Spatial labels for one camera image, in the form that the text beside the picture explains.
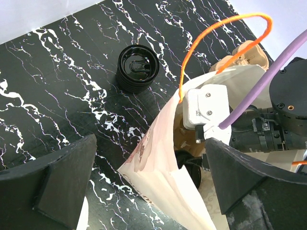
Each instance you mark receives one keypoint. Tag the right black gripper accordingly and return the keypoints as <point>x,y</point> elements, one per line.
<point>252,194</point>

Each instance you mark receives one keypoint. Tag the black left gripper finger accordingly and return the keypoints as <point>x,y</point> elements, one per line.
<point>47,193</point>

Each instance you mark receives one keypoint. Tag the black coffee cup lid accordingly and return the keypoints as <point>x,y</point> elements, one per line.
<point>191,163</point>

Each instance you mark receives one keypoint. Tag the brown pulp cup carrier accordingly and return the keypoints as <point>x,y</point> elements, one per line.
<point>185,139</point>

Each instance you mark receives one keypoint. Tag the beige paper takeout bag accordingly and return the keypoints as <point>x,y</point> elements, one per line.
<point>152,168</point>

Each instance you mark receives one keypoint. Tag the stack of black cup lids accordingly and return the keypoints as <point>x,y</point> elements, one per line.
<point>137,68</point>

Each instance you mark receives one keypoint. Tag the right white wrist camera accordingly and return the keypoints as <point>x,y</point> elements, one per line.
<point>204,109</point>

